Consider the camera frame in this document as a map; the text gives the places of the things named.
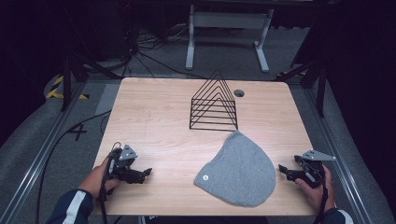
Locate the grey metal table frame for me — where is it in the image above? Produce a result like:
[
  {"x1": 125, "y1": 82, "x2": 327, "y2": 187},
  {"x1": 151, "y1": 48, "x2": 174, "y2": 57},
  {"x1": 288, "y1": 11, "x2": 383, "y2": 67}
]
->
[{"x1": 185, "y1": 4, "x2": 276, "y2": 75}]

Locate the grey metal floor rail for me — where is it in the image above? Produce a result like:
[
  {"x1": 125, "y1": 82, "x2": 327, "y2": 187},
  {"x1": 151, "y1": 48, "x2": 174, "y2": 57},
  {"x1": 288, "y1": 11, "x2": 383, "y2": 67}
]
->
[
  {"x1": 0, "y1": 81, "x2": 87, "y2": 224},
  {"x1": 302, "y1": 87, "x2": 376, "y2": 224}
]

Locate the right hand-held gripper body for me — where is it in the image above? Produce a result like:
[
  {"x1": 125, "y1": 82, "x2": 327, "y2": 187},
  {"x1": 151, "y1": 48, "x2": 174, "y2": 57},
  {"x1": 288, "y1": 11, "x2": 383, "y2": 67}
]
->
[{"x1": 293, "y1": 148, "x2": 337, "y2": 189}]

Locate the left hand-held gripper cable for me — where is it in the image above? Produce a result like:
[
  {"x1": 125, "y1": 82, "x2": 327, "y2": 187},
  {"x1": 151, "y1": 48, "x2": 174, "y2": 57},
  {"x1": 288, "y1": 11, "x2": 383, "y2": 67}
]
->
[{"x1": 98, "y1": 141, "x2": 123, "y2": 224}]

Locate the grey knit beanie hat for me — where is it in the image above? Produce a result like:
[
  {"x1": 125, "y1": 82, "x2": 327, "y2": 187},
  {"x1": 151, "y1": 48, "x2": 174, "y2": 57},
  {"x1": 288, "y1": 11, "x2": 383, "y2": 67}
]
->
[{"x1": 193, "y1": 130, "x2": 277, "y2": 209}]

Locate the bundle of black cables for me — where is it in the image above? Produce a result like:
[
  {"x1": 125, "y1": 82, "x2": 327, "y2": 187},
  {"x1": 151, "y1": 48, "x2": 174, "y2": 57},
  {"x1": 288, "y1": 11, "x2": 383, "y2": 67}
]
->
[{"x1": 121, "y1": 23, "x2": 208, "y2": 80}]

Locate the person's right hand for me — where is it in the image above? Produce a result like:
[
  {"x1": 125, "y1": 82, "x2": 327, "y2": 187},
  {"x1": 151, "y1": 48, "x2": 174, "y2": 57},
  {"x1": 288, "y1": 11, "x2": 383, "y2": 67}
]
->
[{"x1": 294, "y1": 163, "x2": 337, "y2": 216}]

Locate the black floor cable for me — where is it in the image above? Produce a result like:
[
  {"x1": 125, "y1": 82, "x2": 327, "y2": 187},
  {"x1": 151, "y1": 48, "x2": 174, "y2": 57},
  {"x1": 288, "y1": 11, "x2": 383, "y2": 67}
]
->
[{"x1": 35, "y1": 109, "x2": 112, "y2": 224}]

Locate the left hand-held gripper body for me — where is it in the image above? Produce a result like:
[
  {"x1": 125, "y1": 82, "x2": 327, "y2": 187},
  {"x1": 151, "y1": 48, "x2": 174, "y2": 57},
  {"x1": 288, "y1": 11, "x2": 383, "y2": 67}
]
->
[{"x1": 106, "y1": 144, "x2": 140, "y2": 185}]

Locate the black tripod stand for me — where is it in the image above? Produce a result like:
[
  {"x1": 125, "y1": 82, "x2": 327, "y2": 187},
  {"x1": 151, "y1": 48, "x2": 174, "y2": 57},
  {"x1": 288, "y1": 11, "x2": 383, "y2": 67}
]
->
[
  {"x1": 273, "y1": 58, "x2": 328, "y2": 119},
  {"x1": 60, "y1": 50, "x2": 123, "y2": 113}
]

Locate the right hand-held gripper cable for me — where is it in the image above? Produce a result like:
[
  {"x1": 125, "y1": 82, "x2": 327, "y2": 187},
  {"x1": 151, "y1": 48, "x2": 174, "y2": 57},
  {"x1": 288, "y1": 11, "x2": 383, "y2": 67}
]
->
[{"x1": 312, "y1": 169, "x2": 330, "y2": 224}]

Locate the yellow black floor tape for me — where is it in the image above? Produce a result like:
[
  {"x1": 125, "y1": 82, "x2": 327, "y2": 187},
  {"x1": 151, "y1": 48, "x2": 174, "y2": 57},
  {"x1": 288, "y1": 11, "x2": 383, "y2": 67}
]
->
[{"x1": 45, "y1": 75, "x2": 91, "y2": 101}]

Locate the person's left hand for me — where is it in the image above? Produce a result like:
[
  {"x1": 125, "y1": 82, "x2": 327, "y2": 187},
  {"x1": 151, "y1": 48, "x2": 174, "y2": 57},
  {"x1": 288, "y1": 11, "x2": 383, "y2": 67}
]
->
[{"x1": 78, "y1": 156, "x2": 122, "y2": 200}]

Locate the hand-held gripper cable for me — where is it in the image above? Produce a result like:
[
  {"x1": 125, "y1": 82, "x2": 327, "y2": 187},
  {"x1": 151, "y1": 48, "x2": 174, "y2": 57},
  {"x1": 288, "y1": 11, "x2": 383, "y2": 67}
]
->
[
  {"x1": 312, "y1": 169, "x2": 330, "y2": 224},
  {"x1": 98, "y1": 141, "x2": 123, "y2": 224}
]

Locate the black wire rack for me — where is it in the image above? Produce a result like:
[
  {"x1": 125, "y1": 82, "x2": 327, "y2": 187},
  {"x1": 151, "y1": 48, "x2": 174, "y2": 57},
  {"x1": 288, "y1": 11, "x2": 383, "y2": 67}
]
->
[{"x1": 189, "y1": 68, "x2": 239, "y2": 132}]

